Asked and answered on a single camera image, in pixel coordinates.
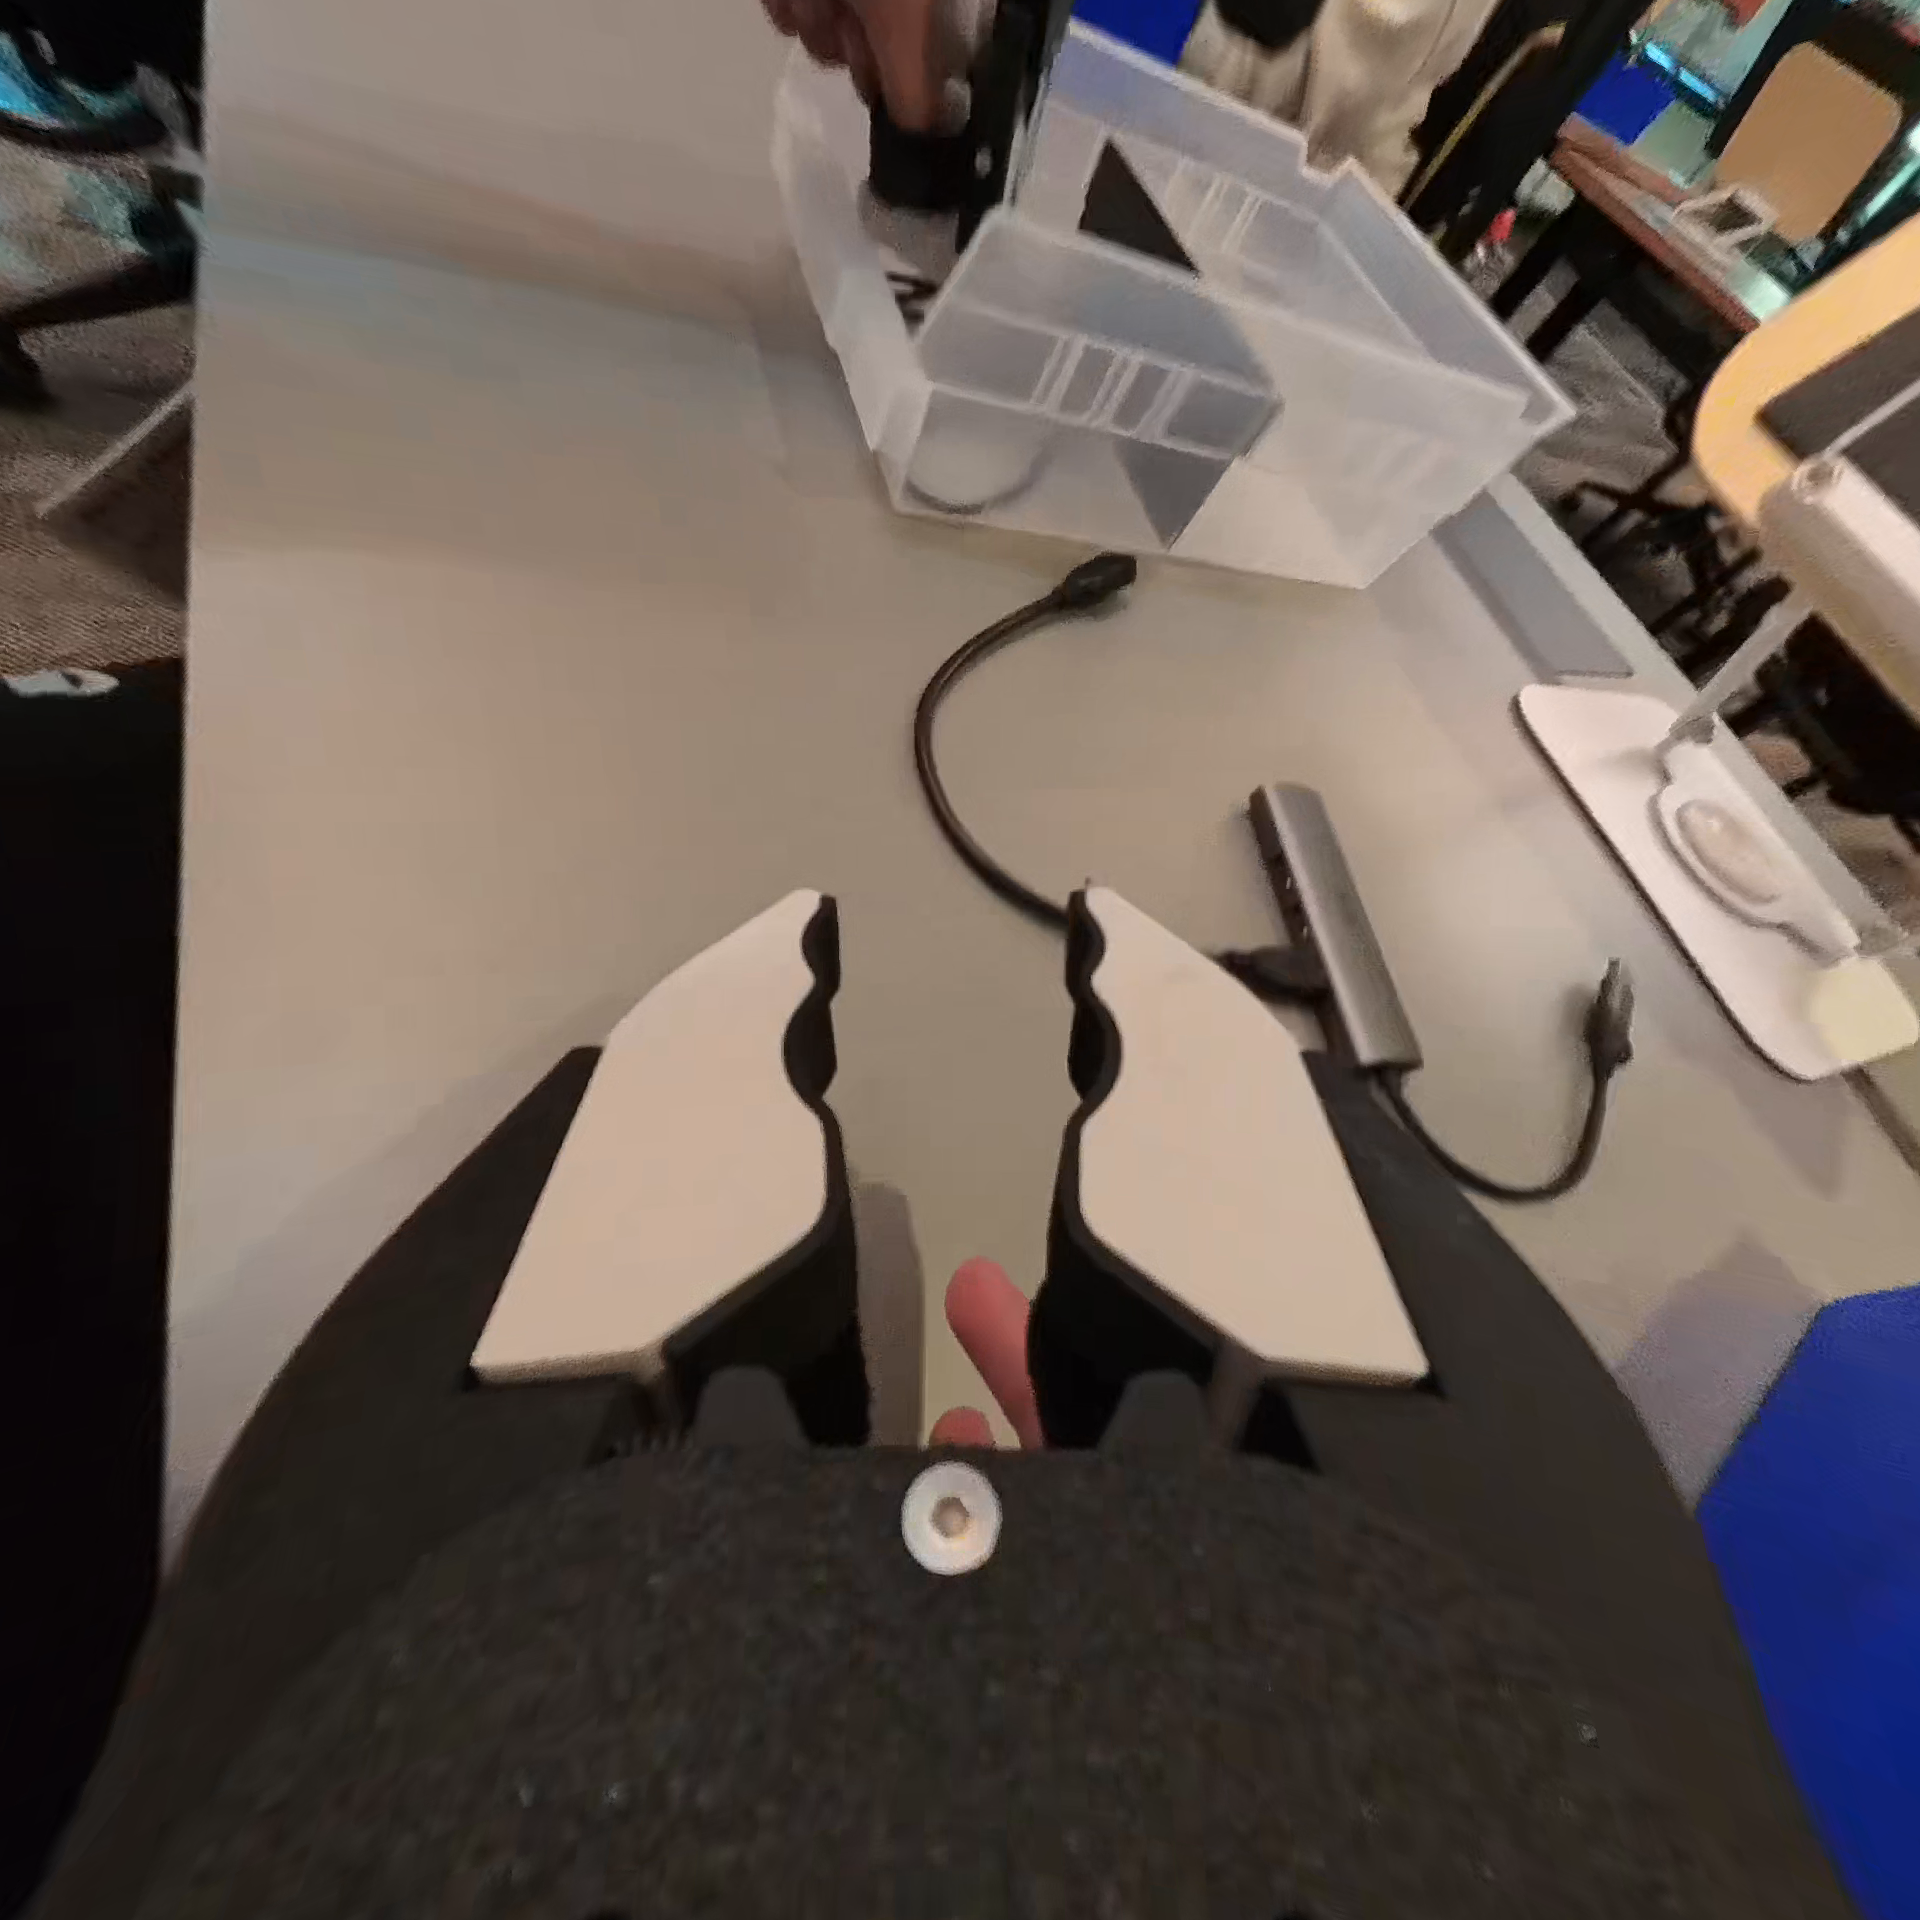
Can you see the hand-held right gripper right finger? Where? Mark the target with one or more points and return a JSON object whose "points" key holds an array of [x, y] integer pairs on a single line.
{"points": [[1214, 1170]]}

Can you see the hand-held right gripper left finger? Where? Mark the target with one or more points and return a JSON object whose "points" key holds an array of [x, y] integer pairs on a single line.
{"points": [[675, 1170]]}

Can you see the clear plastic bin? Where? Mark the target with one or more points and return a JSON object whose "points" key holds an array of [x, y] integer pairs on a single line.
{"points": [[1350, 375]]}

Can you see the blue plastic bin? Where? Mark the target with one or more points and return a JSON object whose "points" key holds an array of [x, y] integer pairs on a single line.
{"points": [[1831, 1500]]}

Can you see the grey desk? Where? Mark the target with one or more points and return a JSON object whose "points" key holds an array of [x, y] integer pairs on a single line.
{"points": [[524, 601]]}

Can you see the wood framed black desk screen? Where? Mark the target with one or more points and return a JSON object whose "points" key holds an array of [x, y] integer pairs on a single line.
{"points": [[1725, 405]]}

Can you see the person's left hand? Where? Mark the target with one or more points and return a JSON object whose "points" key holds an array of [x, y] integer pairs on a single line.
{"points": [[901, 52]]}

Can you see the person's right hand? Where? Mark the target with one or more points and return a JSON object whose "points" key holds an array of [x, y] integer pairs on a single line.
{"points": [[992, 1335]]}

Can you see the black divider in clear bin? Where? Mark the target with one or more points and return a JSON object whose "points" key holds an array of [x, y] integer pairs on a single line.
{"points": [[1124, 211]]}

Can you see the wooden table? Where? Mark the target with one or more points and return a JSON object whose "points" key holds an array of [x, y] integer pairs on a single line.
{"points": [[1650, 225]]}

